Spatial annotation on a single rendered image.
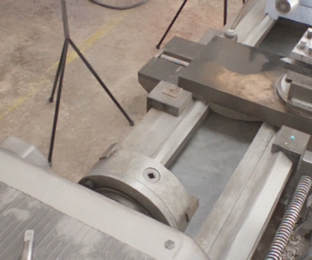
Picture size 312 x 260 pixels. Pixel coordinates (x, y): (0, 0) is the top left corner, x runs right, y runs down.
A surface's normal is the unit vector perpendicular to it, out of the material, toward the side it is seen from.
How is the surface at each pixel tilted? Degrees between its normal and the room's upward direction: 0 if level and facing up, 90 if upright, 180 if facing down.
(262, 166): 0
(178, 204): 57
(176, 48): 0
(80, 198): 0
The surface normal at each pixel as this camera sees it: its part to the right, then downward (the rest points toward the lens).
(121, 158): -0.21, -0.80
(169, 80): 0.04, -0.73
